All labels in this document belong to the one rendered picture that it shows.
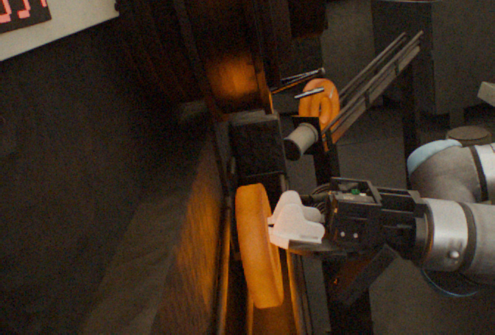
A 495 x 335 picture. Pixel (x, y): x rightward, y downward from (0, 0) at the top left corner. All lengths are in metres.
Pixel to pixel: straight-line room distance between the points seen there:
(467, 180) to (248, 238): 0.38
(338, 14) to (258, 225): 2.86
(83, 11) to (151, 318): 0.24
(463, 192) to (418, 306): 0.92
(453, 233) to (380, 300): 1.09
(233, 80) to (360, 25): 2.84
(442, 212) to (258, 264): 0.24
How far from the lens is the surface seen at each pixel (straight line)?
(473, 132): 1.56
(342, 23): 3.37
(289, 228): 0.61
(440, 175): 0.81
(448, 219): 0.64
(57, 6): 0.38
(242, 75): 0.55
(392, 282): 1.78
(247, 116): 0.99
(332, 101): 1.29
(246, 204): 0.59
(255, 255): 0.57
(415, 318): 1.65
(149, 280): 0.40
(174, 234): 0.45
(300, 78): 0.82
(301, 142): 1.14
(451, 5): 2.87
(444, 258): 0.65
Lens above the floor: 1.08
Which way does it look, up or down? 21 degrees down
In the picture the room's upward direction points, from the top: 11 degrees counter-clockwise
